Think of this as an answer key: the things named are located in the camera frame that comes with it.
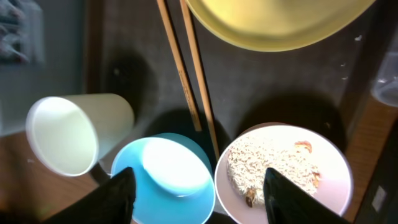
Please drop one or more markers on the grey dish rack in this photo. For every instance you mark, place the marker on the grey dish rack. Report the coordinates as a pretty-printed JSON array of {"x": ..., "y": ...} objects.
[{"x": 41, "y": 55}]

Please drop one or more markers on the leftover rice pile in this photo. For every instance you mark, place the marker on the leftover rice pile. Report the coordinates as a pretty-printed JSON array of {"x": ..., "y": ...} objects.
[{"x": 249, "y": 158}]

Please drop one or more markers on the wooden chopstick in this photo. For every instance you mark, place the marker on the wooden chopstick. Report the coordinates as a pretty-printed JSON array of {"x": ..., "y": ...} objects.
[
  {"x": 179, "y": 65},
  {"x": 200, "y": 75}
]

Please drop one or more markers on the pink bowl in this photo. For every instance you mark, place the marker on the pink bowl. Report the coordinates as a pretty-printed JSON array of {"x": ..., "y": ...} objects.
[{"x": 335, "y": 189}]

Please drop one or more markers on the blue bowl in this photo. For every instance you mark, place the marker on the blue bowl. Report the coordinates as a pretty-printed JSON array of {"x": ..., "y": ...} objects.
[{"x": 174, "y": 180}]

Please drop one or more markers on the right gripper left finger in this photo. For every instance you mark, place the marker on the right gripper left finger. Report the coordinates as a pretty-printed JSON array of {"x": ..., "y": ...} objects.
[{"x": 112, "y": 202}]

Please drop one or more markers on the white cup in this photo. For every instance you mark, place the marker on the white cup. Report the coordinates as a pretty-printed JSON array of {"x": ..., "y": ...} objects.
[{"x": 70, "y": 134}]

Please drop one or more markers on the left wooden chopstick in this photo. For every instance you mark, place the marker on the left wooden chopstick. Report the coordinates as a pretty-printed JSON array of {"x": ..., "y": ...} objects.
[{"x": 179, "y": 65}]

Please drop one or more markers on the dark brown serving tray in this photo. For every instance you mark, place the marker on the dark brown serving tray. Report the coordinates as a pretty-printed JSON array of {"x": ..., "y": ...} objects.
[{"x": 323, "y": 87}]

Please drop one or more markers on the yellow plate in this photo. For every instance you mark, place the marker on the yellow plate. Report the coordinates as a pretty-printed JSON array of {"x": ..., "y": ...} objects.
[{"x": 276, "y": 25}]

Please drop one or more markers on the clear plastic bin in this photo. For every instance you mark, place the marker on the clear plastic bin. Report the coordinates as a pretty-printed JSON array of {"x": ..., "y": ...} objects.
[{"x": 384, "y": 89}]

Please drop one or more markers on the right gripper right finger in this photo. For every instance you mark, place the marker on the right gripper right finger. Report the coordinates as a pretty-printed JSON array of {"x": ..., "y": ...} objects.
[{"x": 286, "y": 203}]

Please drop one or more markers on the right wooden chopstick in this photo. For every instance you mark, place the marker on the right wooden chopstick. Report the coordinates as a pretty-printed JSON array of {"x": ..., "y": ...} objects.
[{"x": 200, "y": 75}]

